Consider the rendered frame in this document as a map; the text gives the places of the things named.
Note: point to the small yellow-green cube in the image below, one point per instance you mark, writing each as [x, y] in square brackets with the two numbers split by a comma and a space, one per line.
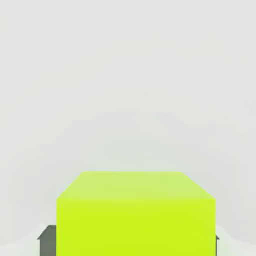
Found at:
[136, 220]

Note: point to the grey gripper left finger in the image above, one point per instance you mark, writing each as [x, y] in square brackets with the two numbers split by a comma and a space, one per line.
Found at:
[49, 240]

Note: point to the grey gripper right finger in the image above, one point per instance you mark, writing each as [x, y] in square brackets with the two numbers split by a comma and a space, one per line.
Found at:
[217, 246]

